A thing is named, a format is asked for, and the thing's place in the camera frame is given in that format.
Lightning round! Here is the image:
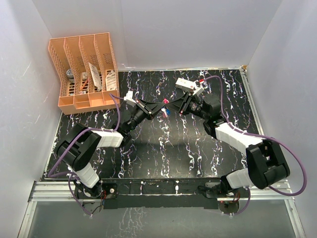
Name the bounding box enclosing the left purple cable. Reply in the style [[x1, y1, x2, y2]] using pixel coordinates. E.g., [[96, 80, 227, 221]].
[[48, 93, 122, 179]]

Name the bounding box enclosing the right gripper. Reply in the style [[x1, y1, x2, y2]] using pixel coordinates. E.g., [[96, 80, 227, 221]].
[[165, 91, 209, 120]]

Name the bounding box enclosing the white paper packet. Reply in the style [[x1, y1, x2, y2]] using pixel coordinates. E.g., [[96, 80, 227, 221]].
[[89, 63, 102, 91]]

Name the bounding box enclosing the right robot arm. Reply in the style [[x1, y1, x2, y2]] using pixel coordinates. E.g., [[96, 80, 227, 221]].
[[167, 93, 290, 197]]

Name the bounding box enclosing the orange file organizer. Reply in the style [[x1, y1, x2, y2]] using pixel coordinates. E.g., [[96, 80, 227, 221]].
[[48, 33, 120, 115]]

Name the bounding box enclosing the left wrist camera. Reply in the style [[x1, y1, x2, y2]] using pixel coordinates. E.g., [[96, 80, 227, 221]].
[[124, 91, 136, 106]]

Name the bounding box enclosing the white labelled packet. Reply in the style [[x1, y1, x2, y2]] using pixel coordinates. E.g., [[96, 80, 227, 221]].
[[106, 70, 117, 91]]

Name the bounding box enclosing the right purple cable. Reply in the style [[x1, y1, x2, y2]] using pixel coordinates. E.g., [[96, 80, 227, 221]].
[[203, 75, 308, 197]]

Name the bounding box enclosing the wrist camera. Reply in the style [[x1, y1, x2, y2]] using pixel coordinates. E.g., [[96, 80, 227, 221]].
[[192, 79, 206, 96], [124, 91, 136, 106]]

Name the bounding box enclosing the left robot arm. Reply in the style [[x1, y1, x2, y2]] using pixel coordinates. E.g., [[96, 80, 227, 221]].
[[54, 100, 165, 198]]

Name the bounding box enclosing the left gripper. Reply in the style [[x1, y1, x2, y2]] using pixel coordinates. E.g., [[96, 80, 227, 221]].
[[126, 99, 165, 133]]

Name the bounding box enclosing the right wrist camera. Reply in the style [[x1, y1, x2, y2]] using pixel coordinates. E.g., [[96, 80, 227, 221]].
[[192, 79, 206, 96]]

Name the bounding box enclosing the white box on table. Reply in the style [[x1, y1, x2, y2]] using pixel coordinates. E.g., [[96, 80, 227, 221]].
[[175, 78, 196, 92]]

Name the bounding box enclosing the pink keyring strap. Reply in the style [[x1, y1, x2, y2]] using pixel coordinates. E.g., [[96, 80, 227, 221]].
[[161, 98, 170, 119]]

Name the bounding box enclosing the purple cable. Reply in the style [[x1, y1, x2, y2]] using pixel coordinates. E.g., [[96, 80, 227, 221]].
[[203, 75, 308, 197], [48, 93, 122, 179]]

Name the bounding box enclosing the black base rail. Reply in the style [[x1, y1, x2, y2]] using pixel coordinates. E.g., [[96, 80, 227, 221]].
[[74, 177, 251, 210]]

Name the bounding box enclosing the round tin in organizer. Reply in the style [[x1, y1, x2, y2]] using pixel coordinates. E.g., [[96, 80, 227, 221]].
[[66, 69, 74, 80]]

